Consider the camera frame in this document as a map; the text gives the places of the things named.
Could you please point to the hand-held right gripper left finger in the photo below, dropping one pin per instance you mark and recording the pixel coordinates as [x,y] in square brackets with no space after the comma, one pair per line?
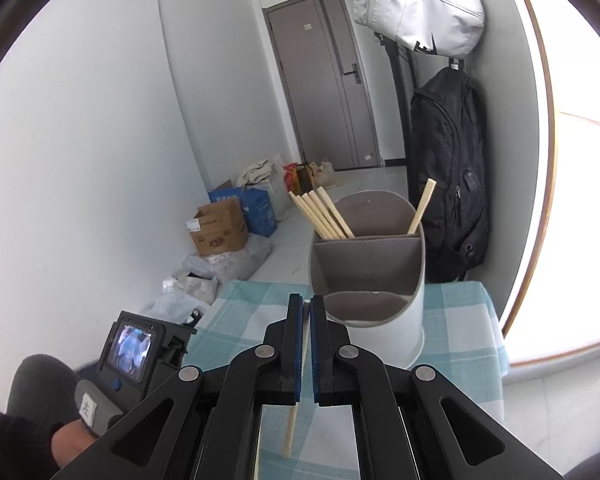
[294,360]

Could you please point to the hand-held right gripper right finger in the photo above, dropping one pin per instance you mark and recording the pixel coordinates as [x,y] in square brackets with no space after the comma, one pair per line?
[318,360]

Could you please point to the white grey utensil holder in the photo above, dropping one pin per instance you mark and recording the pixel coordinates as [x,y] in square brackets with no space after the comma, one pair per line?
[380,340]

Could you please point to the pale wooden chopstick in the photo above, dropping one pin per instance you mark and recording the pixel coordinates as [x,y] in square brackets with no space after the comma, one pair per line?
[308,216]
[329,214]
[323,215]
[291,430]
[336,212]
[422,206]
[315,216]

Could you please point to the person's left forearm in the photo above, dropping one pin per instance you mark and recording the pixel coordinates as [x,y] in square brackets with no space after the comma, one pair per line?
[10,450]

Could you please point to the white plastic bag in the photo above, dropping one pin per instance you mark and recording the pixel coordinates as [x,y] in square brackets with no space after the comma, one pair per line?
[180,305]

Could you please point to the person's leg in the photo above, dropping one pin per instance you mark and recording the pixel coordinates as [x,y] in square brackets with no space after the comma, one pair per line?
[40,390]

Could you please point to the grey plastic bag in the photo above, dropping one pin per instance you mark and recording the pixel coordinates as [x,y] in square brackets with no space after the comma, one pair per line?
[240,257]

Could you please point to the teal checked tablecloth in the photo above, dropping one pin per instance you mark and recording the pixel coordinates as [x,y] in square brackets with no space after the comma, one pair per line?
[455,320]

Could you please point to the brown cardboard box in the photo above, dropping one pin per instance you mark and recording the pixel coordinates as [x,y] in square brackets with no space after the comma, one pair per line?
[220,232]

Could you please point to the blue cardboard box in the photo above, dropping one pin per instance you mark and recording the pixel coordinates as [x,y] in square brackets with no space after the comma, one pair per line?
[262,212]

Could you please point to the dark brown box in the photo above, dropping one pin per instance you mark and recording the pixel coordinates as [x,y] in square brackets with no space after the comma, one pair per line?
[304,177]

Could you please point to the red bag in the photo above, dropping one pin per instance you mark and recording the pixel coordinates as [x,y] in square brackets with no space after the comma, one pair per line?
[290,176]

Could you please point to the beige bag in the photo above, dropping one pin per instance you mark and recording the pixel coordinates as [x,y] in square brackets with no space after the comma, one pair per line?
[325,175]

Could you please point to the cream cloth bag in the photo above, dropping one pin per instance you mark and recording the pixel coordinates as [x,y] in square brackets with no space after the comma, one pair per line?
[260,172]

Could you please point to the black backpack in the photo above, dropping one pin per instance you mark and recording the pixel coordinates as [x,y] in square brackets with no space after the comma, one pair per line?
[445,160]

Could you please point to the grey door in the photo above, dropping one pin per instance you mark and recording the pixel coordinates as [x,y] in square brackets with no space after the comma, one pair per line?
[320,85]

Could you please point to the black coat rack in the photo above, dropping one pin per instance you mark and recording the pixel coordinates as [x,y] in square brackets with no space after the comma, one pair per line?
[397,85]

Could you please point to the white hanging bag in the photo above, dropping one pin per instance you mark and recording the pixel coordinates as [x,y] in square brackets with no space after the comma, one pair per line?
[420,5]

